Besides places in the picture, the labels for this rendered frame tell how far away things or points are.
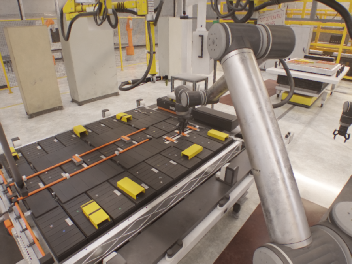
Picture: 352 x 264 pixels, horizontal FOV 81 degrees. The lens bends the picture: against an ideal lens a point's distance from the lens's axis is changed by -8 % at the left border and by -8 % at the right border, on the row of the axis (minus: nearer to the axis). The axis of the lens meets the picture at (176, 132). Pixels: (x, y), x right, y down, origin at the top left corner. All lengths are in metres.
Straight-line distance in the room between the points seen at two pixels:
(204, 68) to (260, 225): 3.07
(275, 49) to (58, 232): 1.25
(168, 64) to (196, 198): 6.70
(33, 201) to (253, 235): 1.93
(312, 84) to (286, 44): 5.03
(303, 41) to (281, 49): 9.28
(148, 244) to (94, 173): 0.57
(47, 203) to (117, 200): 0.37
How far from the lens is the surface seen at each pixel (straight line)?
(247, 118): 0.80
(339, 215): 0.97
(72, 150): 1.78
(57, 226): 1.22
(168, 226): 1.26
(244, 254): 2.29
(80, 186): 1.40
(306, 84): 6.09
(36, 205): 1.37
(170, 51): 7.78
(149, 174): 1.39
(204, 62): 4.49
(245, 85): 0.83
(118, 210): 1.20
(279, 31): 1.06
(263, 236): 2.47
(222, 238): 2.36
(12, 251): 1.56
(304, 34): 10.32
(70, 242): 1.14
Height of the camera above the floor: 1.84
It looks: 26 degrees down
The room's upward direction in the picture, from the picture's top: straight up
